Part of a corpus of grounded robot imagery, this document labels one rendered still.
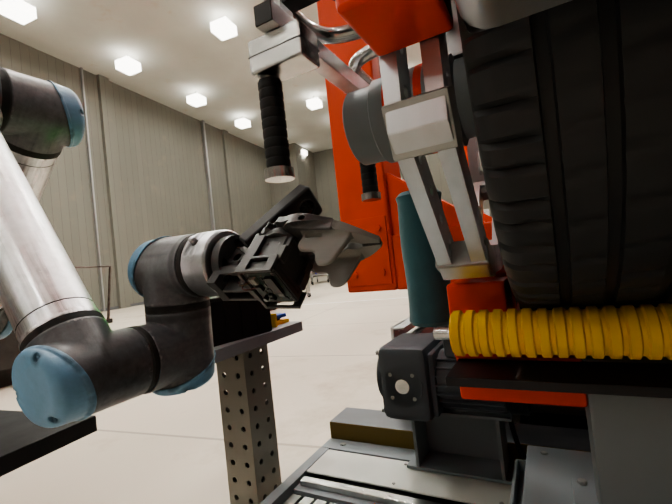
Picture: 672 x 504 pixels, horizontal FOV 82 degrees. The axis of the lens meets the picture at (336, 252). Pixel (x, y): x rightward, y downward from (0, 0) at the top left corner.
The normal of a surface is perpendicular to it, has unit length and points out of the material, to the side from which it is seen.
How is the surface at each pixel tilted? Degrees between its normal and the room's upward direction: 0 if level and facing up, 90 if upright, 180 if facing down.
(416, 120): 90
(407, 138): 135
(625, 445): 90
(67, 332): 59
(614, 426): 90
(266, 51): 90
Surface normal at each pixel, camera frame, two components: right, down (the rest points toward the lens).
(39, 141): 0.59, 0.70
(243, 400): -0.47, 0.03
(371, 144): -0.23, 0.77
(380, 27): 0.11, 0.99
